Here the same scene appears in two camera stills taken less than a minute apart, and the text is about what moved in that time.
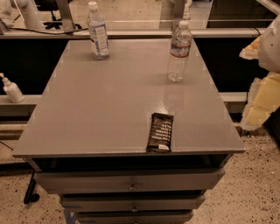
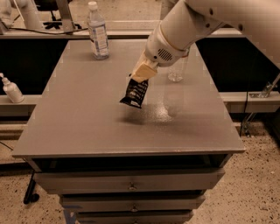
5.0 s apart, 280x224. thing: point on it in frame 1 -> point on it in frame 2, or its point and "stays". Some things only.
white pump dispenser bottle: (12, 90) stays
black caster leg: (30, 196) stays
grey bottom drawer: (135, 217) stays
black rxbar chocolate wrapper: (160, 133) -> (136, 93)
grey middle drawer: (133, 202) stays
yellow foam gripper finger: (251, 52) -> (143, 59)
